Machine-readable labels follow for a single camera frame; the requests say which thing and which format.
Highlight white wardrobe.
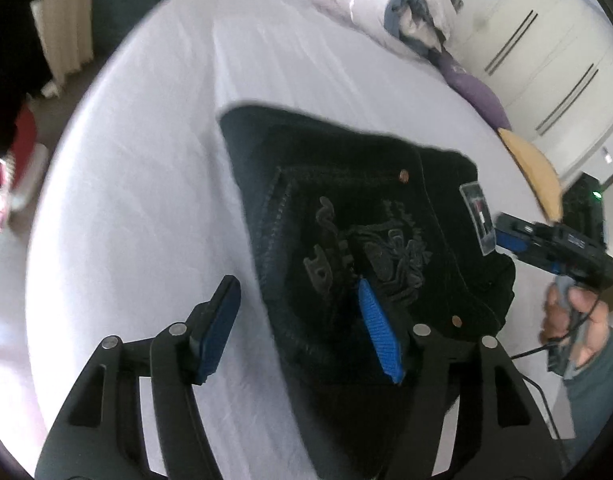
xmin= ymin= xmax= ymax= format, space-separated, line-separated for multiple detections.
xmin=455 ymin=0 xmax=613 ymax=178

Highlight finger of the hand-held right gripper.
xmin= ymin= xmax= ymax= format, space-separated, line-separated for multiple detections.
xmin=515 ymin=252 xmax=564 ymax=276
xmin=493 ymin=212 xmax=544 ymax=257

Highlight dark bedside cabinet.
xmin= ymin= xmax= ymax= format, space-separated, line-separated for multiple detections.
xmin=90 ymin=0 xmax=154 ymax=63

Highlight beige curtain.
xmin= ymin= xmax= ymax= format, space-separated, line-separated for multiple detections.
xmin=38 ymin=0 xmax=96 ymax=88

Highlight black pants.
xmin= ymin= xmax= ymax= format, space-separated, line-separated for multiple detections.
xmin=218 ymin=102 xmax=517 ymax=480

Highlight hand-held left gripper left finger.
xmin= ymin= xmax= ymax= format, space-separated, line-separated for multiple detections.
xmin=34 ymin=275 xmax=242 ymax=480

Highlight yellow pillow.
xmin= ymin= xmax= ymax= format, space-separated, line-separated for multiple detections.
xmin=497 ymin=127 xmax=564 ymax=222

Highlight white bed sheet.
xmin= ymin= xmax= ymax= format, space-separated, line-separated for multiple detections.
xmin=24 ymin=0 xmax=564 ymax=480

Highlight purple pillow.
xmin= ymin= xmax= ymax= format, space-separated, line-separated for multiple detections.
xmin=433 ymin=54 xmax=513 ymax=132

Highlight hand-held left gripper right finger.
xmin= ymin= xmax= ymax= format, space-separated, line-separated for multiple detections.
xmin=356 ymin=277 xmax=568 ymax=480

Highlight person's right hand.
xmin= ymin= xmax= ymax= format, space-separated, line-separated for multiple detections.
xmin=540 ymin=280 xmax=612 ymax=370

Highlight red pink object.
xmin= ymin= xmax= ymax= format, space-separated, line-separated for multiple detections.
xmin=0 ymin=105 xmax=50 ymax=233

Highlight person's right forearm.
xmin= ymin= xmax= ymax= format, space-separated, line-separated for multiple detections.
xmin=563 ymin=327 xmax=613 ymax=461

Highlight white rumpled duvet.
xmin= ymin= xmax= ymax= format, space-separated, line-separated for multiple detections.
xmin=295 ymin=0 xmax=463 ymax=62

